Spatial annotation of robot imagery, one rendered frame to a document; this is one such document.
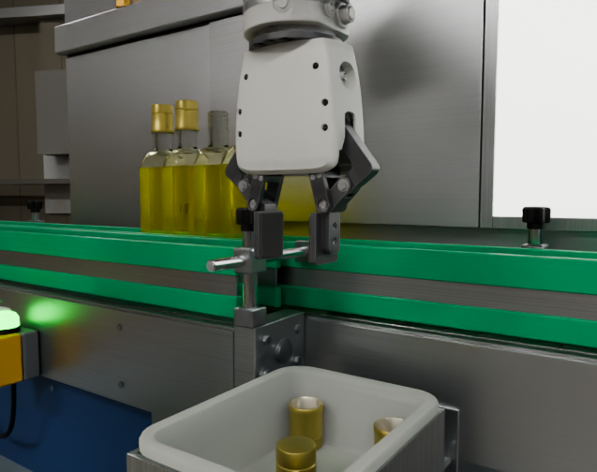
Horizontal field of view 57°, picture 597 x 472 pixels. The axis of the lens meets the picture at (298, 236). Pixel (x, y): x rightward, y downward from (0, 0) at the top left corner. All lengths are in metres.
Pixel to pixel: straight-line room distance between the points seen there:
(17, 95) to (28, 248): 3.35
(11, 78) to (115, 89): 3.07
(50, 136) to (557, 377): 3.41
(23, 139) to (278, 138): 3.80
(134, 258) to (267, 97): 0.36
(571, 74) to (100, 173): 0.93
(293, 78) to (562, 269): 0.30
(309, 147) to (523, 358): 0.29
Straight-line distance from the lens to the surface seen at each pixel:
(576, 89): 0.73
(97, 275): 0.80
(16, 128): 4.23
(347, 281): 0.64
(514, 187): 0.73
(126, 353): 0.74
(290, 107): 0.42
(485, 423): 0.59
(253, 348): 0.58
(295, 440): 0.50
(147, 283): 0.72
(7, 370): 0.89
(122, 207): 1.21
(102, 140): 1.26
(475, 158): 0.74
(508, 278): 0.57
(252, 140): 0.44
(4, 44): 4.36
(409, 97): 0.78
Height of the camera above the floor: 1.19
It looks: 4 degrees down
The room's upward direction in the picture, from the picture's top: straight up
